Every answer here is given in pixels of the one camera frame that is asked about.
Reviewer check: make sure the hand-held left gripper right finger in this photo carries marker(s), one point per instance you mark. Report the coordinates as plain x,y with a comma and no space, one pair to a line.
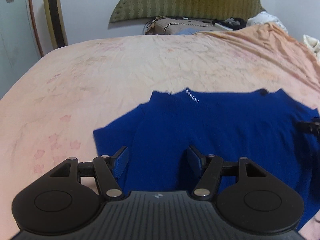
195,160

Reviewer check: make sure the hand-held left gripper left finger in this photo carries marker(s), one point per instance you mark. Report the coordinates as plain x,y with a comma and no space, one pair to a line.
121,161

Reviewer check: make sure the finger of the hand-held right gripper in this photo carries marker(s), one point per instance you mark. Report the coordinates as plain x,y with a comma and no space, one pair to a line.
313,127

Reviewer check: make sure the blue beaded sweater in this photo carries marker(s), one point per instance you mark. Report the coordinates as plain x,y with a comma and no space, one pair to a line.
225,125

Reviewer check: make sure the black clothes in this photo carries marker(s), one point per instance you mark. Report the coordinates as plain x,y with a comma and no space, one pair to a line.
235,22

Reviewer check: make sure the cream duvet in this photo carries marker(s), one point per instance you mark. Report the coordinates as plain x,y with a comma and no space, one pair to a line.
312,43

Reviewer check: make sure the orange blanket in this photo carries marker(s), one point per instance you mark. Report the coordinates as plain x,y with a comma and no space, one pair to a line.
262,45

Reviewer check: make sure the white printed quilt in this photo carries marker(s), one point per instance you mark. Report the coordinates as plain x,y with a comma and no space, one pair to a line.
262,17

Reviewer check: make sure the light blue cloth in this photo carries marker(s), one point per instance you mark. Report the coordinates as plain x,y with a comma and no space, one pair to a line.
187,31

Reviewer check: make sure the brown pillow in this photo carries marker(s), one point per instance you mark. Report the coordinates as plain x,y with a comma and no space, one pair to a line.
170,26

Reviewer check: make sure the frosted glass door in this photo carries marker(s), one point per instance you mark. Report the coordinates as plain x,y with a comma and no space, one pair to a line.
15,42

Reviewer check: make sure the gold tower fan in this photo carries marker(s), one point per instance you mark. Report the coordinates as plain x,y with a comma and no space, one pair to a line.
53,12

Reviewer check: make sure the brown door frame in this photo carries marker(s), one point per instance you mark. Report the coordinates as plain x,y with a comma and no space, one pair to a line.
33,17

